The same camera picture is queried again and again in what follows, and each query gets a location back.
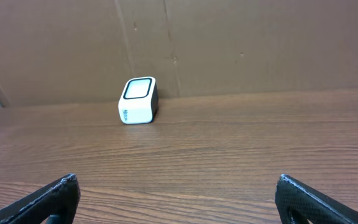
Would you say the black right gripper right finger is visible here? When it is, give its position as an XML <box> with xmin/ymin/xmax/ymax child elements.
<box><xmin>275</xmin><ymin>174</ymin><xmax>358</xmax><ymax>224</ymax></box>

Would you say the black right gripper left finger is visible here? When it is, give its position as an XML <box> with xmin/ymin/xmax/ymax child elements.
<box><xmin>0</xmin><ymin>174</ymin><xmax>80</xmax><ymax>224</ymax></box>

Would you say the white barcode scanner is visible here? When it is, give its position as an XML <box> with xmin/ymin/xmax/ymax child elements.
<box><xmin>118</xmin><ymin>77</ymin><xmax>158</xmax><ymax>124</ymax></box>

